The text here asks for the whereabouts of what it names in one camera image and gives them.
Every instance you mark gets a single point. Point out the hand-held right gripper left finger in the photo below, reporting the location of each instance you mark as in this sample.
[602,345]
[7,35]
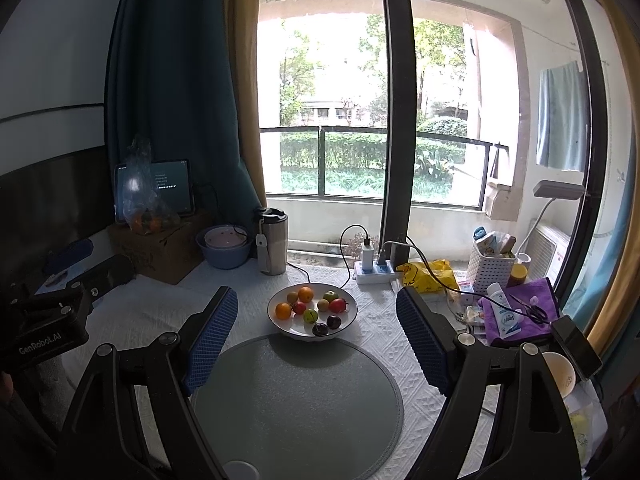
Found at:
[215,335]

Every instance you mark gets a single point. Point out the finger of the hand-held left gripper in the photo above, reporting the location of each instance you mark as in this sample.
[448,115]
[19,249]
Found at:
[112,272]
[215,335]

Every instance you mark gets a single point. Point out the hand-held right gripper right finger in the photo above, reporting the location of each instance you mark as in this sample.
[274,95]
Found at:
[425,340]

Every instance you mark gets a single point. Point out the white plate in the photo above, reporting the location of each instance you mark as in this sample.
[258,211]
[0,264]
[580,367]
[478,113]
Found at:
[345,325]

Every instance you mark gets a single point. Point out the red apple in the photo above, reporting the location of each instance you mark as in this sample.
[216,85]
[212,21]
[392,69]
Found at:
[337,305]
[300,307]

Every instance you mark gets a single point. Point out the dark plum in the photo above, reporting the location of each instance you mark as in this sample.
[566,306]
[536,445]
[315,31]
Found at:
[333,321]
[320,329]

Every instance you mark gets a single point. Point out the orange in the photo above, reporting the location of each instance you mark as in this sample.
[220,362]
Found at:
[283,311]
[305,293]

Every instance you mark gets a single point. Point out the brown kiwi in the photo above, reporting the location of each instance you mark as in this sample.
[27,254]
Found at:
[323,305]

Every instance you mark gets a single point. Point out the person's left forearm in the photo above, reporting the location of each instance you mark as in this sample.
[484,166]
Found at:
[15,425]

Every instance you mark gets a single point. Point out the white textured tablecloth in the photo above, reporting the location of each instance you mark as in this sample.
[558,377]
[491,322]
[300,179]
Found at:
[380,325]

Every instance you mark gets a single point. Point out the blue pouch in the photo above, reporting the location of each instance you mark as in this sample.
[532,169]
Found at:
[67,255]

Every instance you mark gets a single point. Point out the cardboard box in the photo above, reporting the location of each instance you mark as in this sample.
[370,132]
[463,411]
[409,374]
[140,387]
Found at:
[165,255]

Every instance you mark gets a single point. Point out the yellow plastic bag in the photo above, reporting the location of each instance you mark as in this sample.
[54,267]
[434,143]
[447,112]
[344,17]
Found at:
[435,272]

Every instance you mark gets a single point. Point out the white paper pack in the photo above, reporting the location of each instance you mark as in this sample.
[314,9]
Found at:
[464,280]

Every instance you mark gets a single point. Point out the blue bowl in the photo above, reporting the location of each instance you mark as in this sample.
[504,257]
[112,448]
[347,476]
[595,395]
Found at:
[222,257]

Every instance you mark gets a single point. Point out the clear bag of tangerines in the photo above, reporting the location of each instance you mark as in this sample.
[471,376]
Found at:
[145,200]

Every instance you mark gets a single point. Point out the white power strip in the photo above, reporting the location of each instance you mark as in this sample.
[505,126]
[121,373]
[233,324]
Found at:
[377,274]

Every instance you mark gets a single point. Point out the white bottle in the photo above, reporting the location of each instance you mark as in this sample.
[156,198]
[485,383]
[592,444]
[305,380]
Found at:
[505,315]

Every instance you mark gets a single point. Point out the white woven basket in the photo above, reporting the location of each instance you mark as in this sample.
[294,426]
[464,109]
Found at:
[490,272]

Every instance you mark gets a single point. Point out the dark charger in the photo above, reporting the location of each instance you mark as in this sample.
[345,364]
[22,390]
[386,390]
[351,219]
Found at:
[382,256]

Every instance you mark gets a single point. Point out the white charger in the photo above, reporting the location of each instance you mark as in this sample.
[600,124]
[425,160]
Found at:
[367,255]

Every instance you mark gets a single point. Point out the white paper tag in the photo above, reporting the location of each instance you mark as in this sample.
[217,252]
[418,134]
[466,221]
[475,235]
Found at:
[260,240]

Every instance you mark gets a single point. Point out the green apple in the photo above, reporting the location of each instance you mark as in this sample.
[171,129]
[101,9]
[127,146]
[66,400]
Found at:
[329,296]

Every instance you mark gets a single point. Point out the black tablet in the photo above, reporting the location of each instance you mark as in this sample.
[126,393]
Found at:
[172,185]

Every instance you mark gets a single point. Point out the steel tumbler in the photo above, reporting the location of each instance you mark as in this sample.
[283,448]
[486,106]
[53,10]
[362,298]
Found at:
[274,245]

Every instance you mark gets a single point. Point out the grey round mat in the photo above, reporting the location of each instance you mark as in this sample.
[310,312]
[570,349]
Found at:
[300,410]

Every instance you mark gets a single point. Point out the black scissors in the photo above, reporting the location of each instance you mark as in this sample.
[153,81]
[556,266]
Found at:
[535,312]

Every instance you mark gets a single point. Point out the yellow jar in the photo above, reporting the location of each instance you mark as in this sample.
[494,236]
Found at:
[518,275]

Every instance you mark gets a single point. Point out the purple cloth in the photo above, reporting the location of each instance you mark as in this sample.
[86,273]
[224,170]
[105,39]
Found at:
[542,295]

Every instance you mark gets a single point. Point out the white paper cup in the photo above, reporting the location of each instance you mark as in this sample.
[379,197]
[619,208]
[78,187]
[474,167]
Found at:
[560,372]

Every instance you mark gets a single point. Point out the white air conditioner unit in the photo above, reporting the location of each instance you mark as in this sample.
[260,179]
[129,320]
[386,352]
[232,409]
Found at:
[547,250]

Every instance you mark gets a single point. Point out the black phone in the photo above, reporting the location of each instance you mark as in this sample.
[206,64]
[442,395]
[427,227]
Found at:
[577,347]

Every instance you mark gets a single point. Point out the clear plastic bag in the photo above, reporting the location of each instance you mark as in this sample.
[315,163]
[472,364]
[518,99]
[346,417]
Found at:
[585,425]

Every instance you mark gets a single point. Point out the teal curtain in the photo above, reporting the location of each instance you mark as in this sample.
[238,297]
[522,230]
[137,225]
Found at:
[175,85]

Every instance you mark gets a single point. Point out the white desk lamp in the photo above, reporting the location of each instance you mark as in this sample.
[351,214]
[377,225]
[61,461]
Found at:
[557,189]

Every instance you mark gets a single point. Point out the balcony railing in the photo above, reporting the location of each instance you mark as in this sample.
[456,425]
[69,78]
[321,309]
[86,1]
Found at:
[350,130]

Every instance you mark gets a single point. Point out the yellow curtain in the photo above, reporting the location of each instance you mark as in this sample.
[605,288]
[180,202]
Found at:
[245,60]

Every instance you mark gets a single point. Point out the hanging teal towel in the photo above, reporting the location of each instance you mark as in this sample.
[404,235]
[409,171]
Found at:
[562,115]

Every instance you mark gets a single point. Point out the dark window post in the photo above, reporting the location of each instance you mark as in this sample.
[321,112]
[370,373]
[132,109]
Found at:
[397,110]

